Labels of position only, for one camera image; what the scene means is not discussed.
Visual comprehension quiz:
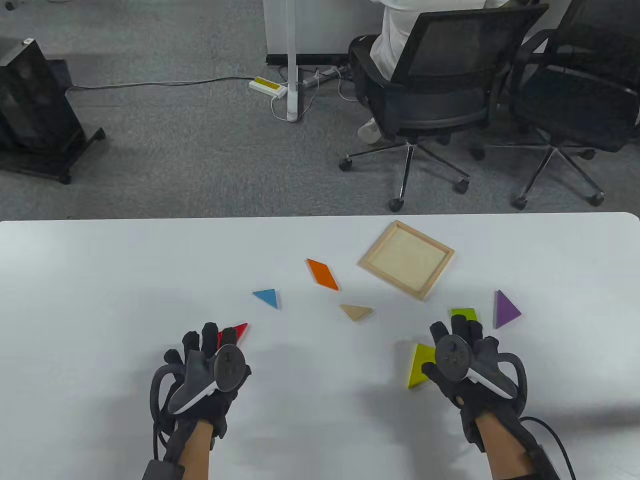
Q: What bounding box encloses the person's left hand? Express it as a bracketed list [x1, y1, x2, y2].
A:
[164, 321, 252, 442]

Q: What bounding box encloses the person's right hand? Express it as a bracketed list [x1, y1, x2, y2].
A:
[421, 315, 526, 454]

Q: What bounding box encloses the purple triangle tangram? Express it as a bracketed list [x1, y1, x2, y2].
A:
[494, 289, 522, 330]

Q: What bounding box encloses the red triangle tangram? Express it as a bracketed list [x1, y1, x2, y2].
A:
[216, 322, 249, 351]

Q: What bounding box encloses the yellow triangle tangram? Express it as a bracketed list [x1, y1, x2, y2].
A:
[407, 343, 437, 390]

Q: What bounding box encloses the wooden square tray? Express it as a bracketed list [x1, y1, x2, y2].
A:
[357, 220, 456, 302]

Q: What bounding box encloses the blue triangle tangram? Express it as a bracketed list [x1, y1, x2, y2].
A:
[252, 288, 280, 310]

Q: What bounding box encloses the natural wood triangle tangram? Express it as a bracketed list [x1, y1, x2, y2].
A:
[339, 304, 374, 322]

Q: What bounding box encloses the orange parallelogram tangram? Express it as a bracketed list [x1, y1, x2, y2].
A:
[306, 258, 340, 292]

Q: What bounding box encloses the person's right forearm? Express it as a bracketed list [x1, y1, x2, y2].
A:
[474, 414, 538, 480]

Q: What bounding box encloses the grey right hand controller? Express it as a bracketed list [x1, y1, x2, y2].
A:
[434, 334, 528, 416]

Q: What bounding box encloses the grey hand controller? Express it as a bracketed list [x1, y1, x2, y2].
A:
[434, 334, 528, 416]
[149, 344, 249, 431]

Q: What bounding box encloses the grey left hand controller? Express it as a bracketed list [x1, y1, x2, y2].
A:
[149, 344, 249, 431]

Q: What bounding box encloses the black left wrist sensor box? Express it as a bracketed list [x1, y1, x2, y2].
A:
[142, 460, 186, 480]

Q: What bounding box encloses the black wrist sensor box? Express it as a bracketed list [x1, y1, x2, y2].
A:
[525, 442, 557, 480]
[142, 460, 186, 480]

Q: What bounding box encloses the black right wrist sensor box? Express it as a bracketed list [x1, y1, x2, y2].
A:
[525, 442, 557, 480]

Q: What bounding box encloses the black mesh office chair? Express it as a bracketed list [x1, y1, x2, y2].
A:
[470, 0, 640, 211]
[339, 4, 550, 213]

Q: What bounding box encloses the black wheeled cart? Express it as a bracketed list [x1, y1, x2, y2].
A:
[0, 127, 107, 186]

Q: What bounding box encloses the white and yellow power strip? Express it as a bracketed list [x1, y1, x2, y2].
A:
[249, 76, 289, 99]

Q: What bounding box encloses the grey power strip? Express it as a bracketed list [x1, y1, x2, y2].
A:
[301, 66, 346, 89]

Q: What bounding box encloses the black computer tower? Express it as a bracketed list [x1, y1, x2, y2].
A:
[0, 37, 85, 153]

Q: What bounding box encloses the black desk crossbar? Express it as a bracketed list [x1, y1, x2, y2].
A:
[266, 53, 352, 66]

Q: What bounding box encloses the white desk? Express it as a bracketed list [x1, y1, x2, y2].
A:
[262, 0, 386, 123]

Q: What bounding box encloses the black left glove cable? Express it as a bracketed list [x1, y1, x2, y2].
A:
[151, 424, 173, 463]

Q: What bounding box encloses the black glove cable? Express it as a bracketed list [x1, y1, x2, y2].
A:
[520, 416, 576, 480]
[151, 424, 173, 463]

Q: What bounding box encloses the black right glove cable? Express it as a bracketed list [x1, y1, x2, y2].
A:
[520, 416, 576, 480]

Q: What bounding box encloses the white floor cable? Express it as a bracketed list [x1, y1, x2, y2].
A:
[271, 65, 361, 122]

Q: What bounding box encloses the grey floor cable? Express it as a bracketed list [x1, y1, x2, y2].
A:
[66, 76, 257, 93]

